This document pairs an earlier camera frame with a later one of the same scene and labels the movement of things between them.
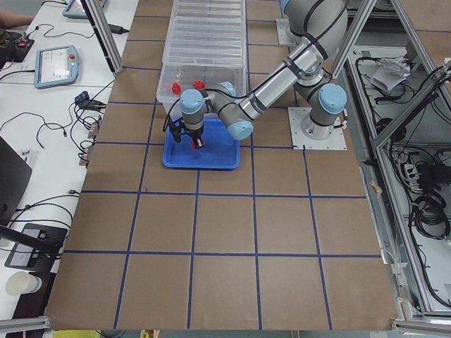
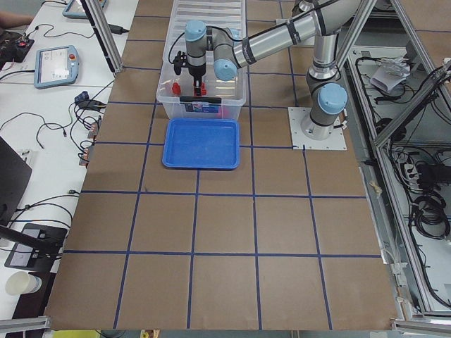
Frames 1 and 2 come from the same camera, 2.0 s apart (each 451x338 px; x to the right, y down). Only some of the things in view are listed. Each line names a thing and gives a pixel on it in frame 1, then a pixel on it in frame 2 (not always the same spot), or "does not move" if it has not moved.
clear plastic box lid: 207,34 does not move
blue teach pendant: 56,66 does not move
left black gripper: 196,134 -> 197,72
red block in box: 176,88 does not move
